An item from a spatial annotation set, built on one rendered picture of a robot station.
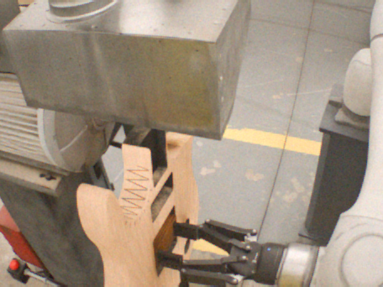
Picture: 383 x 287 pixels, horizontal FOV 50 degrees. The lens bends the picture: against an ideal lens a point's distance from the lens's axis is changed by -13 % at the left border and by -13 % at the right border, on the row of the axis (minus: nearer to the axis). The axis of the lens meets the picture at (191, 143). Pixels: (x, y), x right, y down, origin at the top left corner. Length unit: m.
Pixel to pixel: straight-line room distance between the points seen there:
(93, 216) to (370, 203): 0.37
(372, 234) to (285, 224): 1.62
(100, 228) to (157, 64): 0.22
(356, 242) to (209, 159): 1.92
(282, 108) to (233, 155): 0.47
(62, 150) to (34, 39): 0.27
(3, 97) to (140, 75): 0.38
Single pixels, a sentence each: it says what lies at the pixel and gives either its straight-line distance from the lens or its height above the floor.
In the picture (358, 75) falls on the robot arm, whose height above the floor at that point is 0.92.
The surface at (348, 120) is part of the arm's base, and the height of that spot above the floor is 0.72.
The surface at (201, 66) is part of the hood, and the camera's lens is 0.48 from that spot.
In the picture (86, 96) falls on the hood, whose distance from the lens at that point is 0.59.
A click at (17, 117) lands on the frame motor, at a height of 1.30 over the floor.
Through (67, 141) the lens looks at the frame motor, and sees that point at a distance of 0.78.
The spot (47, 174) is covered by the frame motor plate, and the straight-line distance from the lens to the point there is 0.93.
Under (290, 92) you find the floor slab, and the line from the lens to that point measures 2.81.
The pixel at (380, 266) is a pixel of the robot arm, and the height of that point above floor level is 1.33.
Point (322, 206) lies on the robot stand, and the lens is 1.91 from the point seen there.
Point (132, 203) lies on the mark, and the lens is 0.67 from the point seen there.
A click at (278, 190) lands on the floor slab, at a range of 2.27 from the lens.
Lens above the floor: 1.78
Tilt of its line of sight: 46 degrees down
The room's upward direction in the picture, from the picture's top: 6 degrees counter-clockwise
